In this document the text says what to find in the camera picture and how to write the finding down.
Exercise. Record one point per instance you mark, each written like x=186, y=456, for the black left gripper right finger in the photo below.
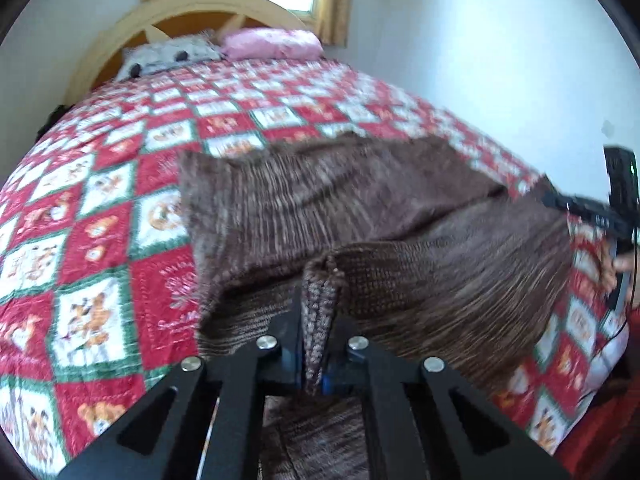
x=423, y=420

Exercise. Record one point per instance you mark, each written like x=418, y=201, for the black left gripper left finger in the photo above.
x=203, y=420

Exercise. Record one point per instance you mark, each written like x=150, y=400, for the brown knitted sweater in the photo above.
x=429, y=256

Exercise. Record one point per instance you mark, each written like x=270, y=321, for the right hand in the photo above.
x=625, y=263

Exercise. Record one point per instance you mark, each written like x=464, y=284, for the red teddy bear bedspread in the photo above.
x=98, y=287

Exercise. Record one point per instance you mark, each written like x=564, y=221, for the black item beside bed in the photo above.
x=54, y=117

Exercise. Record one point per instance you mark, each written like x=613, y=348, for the cream wooden headboard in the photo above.
x=160, y=20

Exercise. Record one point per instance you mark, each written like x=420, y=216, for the grey patterned pillow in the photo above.
x=150, y=59

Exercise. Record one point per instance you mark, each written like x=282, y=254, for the pink pillow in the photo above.
x=272, y=44

